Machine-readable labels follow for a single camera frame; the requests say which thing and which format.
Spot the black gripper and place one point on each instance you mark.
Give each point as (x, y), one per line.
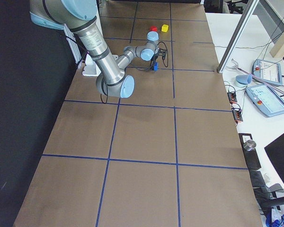
(153, 62)

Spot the blue wooden cube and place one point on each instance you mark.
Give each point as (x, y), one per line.
(155, 66)

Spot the red wooden cube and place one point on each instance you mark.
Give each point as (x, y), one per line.
(153, 28)

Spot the yellow wooden cube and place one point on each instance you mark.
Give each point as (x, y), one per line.
(164, 28)

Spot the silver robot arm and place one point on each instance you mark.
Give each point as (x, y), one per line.
(80, 17)

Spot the far orange black connector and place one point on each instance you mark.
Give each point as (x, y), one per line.
(232, 97)

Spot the orange black connector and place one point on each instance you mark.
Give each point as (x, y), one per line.
(237, 114)
(232, 97)

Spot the blue tape roll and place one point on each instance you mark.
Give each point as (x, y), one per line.
(243, 80)

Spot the black office chair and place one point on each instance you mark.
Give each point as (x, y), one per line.
(236, 6)

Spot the near orange black connector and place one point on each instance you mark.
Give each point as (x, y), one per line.
(237, 114)

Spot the near teach pendant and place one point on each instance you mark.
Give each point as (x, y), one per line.
(266, 100)

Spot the teach pendant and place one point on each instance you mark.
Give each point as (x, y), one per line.
(268, 71)
(266, 100)

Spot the far teach pendant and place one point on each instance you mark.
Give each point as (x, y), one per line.
(268, 71)

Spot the black block with metal knob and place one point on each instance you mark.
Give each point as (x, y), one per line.
(249, 151)

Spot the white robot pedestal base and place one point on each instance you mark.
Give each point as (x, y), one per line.
(90, 68)

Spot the aluminium frame post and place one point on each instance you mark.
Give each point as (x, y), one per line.
(237, 34)

